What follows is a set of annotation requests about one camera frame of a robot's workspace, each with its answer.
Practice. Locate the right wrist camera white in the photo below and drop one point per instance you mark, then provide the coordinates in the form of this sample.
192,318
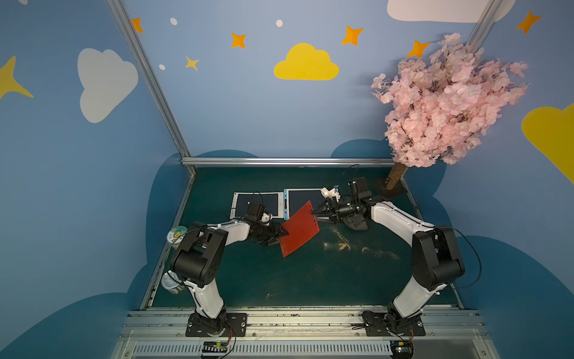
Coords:
331,192

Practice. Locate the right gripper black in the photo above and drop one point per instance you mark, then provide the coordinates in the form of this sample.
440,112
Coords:
335,212

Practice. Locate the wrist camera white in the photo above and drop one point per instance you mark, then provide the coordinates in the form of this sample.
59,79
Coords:
266,218
331,192

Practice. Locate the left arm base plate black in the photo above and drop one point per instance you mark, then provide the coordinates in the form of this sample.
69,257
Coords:
222,326

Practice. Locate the right controller board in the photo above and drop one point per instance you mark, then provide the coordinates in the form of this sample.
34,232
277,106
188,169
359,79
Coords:
401,350

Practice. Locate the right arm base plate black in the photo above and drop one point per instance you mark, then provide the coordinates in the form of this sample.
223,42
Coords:
380,324

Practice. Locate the pink cherry blossom tree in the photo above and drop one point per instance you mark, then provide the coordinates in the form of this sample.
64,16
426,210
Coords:
442,107

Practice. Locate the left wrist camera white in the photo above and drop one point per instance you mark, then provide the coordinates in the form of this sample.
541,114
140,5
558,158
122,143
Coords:
266,218

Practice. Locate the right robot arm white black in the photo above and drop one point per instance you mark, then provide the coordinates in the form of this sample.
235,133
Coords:
436,260

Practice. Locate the controller board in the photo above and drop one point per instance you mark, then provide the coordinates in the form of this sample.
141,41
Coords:
217,349
401,350

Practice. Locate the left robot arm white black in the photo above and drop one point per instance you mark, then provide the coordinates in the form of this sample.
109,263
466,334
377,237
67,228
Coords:
201,249

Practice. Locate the red framed drawing tablet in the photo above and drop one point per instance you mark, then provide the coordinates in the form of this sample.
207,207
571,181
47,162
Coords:
301,227

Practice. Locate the silver can lying down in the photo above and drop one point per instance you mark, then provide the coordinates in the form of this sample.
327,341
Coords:
171,282

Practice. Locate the aluminium mounting rail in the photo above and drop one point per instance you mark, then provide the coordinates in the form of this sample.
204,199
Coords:
306,332

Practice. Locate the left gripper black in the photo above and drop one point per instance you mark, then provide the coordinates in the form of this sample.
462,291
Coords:
269,231

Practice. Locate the grey blue wiping cloth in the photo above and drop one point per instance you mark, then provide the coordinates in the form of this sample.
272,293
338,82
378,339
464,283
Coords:
356,222

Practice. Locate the left controller board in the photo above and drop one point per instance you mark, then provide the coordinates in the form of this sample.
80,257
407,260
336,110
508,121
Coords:
217,349

